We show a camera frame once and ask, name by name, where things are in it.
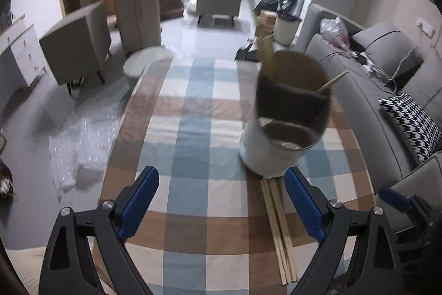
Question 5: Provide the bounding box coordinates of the grey square side cabinet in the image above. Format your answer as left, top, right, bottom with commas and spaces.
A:
40, 1, 112, 93

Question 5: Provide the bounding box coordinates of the checkered plaid tablecloth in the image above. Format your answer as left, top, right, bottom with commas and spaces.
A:
93, 58, 378, 295

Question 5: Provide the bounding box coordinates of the grey sofa cushion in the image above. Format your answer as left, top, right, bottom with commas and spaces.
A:
402, 55, 442, 127
351, 22, 423, 79

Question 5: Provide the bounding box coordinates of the white round stool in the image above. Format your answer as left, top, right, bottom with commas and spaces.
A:
123, 46, 175, 90

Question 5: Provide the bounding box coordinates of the white drawer cabinet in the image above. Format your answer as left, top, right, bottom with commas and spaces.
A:
0, 15, 47, 102

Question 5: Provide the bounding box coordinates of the cream knitted seat cushion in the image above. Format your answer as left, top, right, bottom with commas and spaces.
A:
4, 246, 115, 295

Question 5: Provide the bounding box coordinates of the black garbage bag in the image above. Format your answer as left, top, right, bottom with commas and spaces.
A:
253, 0, 279, 16

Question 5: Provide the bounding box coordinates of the grey fabric sofa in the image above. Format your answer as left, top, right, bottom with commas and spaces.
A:
294, 4, 441, 210

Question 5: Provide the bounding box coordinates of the cardboard box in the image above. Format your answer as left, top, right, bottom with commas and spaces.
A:
255, 10, 277, 38

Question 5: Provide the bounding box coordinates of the white power strip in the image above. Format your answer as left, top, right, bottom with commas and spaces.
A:
356, 52, 374, 73

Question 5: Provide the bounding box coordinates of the wall power outlet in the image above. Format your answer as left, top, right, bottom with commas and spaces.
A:
416, 17, 435, 38

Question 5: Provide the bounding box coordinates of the bubble wrap sheet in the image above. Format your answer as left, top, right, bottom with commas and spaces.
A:
42, 101, 127, 201

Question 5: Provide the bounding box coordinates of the white grey utensil holder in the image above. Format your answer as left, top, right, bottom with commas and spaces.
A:
239, 50, 331, 178

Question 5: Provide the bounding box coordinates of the houndstooth black white pillow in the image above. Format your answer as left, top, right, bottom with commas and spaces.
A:
378, 93, 441, 164

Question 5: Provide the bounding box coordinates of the plastic bag on sofa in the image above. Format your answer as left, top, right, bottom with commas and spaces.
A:
320, 16, 350, 52

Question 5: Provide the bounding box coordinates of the white round trash bin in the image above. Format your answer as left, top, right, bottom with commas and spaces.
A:
273, 12, 302, 46

